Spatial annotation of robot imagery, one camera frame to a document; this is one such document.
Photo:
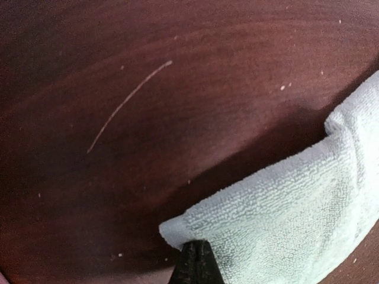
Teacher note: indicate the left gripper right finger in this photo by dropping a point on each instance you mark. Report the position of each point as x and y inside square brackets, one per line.
[207, 269]

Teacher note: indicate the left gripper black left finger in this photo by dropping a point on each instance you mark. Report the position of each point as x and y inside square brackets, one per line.
[184, 271]

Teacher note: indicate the green towel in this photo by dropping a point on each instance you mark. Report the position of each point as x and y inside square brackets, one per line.
[297, 220]

